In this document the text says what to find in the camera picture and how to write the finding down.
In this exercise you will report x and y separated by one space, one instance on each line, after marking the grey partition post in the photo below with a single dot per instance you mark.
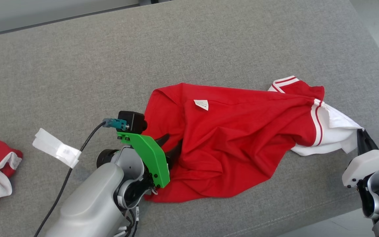
155 2

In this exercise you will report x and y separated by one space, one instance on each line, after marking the white tape strip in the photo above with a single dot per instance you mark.
56 148

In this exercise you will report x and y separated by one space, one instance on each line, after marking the red white basketball jersey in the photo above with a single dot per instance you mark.
225 148

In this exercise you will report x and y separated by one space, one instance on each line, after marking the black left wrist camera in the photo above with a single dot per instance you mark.
132 121

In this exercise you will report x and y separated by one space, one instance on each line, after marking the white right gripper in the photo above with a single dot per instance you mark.
370 163

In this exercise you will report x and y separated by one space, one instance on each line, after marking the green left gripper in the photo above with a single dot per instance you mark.
150 158

